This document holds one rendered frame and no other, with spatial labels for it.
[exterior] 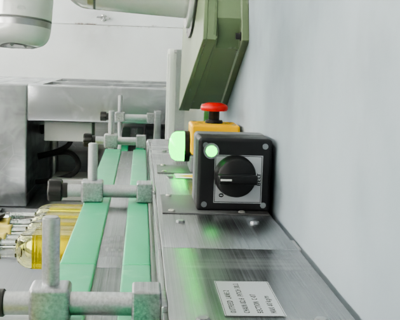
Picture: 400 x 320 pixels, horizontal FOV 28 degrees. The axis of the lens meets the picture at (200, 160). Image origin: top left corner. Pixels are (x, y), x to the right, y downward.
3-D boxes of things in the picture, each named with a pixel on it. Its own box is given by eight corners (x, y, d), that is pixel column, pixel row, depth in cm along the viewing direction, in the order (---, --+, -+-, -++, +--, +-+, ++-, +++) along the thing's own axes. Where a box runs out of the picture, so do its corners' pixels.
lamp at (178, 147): (187, 159, 119) (167, 159, 119) (188, 129, 119) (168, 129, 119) (189, 163, 115) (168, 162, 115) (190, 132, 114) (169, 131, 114)
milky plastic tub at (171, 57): (202, 149, 181) (164, 148, 180) (206, 50, 178) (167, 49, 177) (209, 159, 164) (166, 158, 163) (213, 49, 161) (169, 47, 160)
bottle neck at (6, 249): (17, 254, 131) (-13, 254, 131) (17, 237, 130) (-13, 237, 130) (14, 260, 128) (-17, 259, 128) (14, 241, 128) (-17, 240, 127)
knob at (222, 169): (254, 196, 86) (259, 202, 82) (213, 195, 85) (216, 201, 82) (256, 155, 85) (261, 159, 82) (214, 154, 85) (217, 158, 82)
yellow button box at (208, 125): (235, 167, 121) (186, 166, 121) (237, 118, 120) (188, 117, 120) (241, 174, 114) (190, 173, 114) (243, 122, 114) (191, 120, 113)
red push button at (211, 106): (199, 124, 119) (199, 101, 118) (225, 125, 119) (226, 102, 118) (200, 126, 115) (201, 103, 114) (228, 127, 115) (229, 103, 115)
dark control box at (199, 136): (262, 199, 94) (191, 198, 94) (265, 132, 93) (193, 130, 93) (273, 213, 86) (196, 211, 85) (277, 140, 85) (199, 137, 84)
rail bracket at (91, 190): (155, 199, 102) (49, 197, 101) (156, 142, 101) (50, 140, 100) (155, 205, 98) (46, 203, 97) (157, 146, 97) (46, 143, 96)
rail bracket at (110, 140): (145, 193, 162) (82, 192, 161) (146, 110, 160) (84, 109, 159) (145, 195, 159) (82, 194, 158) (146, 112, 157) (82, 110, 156)
